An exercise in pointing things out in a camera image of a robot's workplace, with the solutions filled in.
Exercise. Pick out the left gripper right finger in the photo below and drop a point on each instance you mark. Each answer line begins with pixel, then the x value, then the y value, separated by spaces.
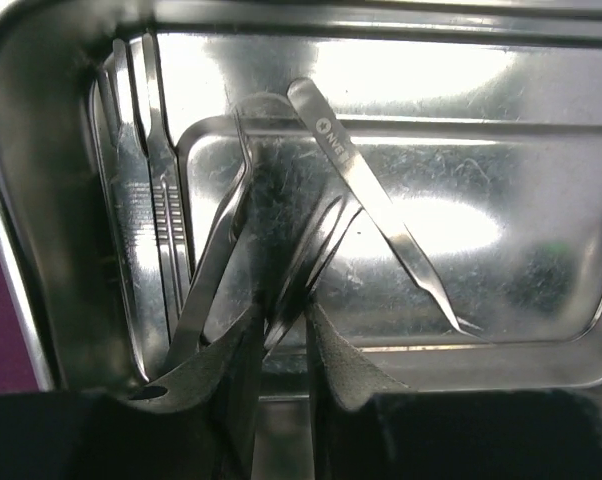
pixel 368 425

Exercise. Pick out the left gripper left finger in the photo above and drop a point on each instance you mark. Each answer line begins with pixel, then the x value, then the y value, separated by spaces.
pixel 196 422

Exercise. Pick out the steel forceps tweezers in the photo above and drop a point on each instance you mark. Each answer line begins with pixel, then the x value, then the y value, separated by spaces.
pixel 221 240

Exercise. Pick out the steel instrument tray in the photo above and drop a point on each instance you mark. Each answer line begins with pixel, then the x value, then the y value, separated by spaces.
pixel 482 120

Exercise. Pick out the curved tip steel tweezers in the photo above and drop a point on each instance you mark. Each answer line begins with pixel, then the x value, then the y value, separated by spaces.
pixel 345 187

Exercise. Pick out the steel scalpel handle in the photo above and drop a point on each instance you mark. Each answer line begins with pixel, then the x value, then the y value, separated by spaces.
pixel 171 232
pixel 127 192

